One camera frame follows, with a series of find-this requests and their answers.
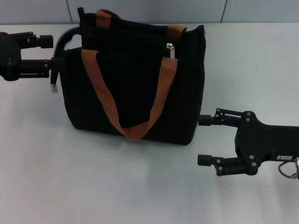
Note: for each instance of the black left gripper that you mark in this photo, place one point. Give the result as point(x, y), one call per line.
point(9, 56)

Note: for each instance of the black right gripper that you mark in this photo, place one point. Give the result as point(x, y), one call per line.
point(266, 142)

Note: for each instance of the silver zipper pull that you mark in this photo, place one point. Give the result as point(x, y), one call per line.
point(171, 50)

